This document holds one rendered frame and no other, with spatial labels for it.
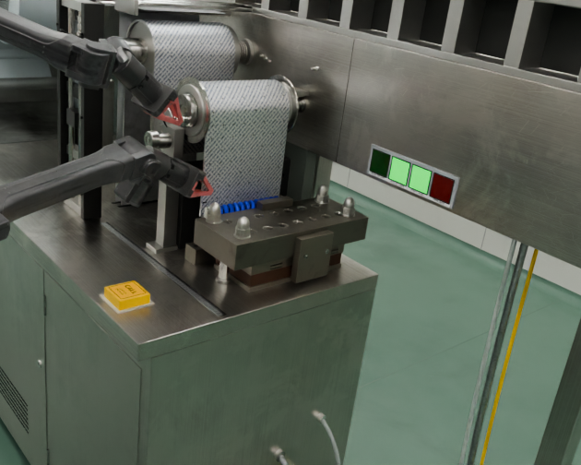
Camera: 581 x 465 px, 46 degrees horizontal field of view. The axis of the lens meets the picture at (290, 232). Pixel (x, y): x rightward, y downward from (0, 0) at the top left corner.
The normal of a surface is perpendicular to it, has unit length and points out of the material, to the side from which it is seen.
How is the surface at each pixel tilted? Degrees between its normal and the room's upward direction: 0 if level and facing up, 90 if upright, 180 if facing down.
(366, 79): 90
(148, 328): 0
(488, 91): 90
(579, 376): 90
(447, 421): 0
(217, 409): 90
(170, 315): 0
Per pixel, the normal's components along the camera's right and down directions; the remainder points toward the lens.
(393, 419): 0.12, -0.92
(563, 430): -0.76, 0.16
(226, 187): 0.64, 0.36
